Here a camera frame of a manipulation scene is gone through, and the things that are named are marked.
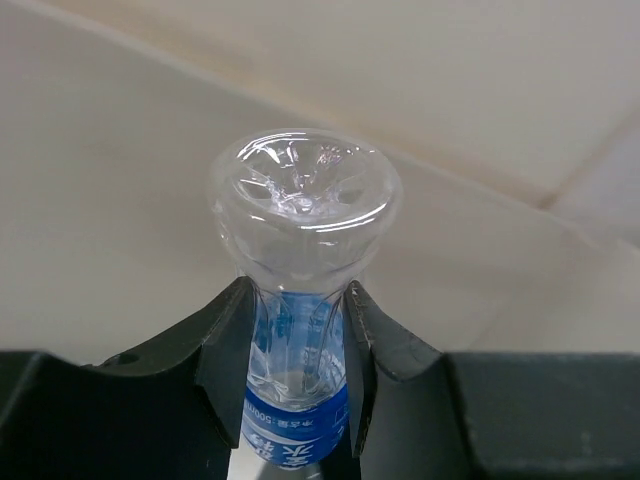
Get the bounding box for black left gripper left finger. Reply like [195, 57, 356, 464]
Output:
[1, 277, 254, 479]

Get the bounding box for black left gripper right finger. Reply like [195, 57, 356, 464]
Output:
[344, 282, 639, 479]

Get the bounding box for clear bottle dark blue label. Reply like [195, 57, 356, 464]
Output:
[208, 128, 403, 470]

